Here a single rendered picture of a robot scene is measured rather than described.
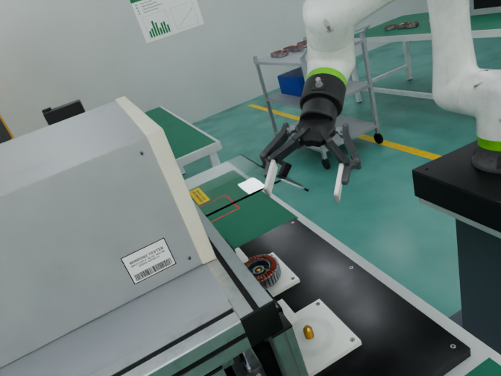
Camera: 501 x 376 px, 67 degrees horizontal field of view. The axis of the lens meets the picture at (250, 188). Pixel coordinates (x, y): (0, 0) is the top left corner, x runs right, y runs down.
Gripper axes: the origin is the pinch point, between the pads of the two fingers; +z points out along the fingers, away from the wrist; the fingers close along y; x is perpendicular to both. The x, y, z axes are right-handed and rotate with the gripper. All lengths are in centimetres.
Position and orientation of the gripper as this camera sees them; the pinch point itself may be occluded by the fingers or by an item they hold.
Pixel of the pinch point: (301, 191)
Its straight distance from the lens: 73.3
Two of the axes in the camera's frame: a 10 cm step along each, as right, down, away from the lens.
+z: -2.6, 8.6, -4.4
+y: 9.2, 0.8, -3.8
